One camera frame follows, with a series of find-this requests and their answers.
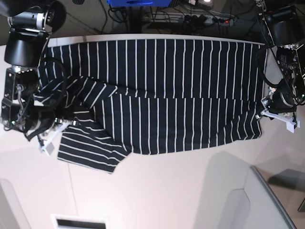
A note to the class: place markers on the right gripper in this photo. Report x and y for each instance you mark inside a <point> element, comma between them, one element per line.
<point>42,124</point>

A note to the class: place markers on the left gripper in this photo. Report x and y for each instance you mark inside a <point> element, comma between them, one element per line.
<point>278,102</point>

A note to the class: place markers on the navy white striped t-shirt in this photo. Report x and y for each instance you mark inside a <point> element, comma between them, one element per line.
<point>157,96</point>

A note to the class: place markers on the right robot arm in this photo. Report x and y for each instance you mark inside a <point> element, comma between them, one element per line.
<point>31,22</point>

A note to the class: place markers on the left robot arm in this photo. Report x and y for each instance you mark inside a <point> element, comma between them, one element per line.
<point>285,37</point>

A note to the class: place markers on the white panel left front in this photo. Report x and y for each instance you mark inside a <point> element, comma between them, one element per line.
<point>12,215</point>

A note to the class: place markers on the white panel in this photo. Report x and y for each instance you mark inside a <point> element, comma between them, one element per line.
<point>12,215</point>
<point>236,196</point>

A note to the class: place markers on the white slotted tray front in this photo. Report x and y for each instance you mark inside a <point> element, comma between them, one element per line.
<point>78,222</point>

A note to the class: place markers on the white panel right front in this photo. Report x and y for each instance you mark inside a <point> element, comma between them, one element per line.
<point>236,196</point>

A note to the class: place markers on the blue box under table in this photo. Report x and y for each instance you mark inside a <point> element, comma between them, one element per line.
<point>134,3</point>

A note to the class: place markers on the white power strip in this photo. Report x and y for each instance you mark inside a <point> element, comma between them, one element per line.
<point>200,18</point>

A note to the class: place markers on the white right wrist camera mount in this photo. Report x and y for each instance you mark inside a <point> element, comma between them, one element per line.
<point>45,138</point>

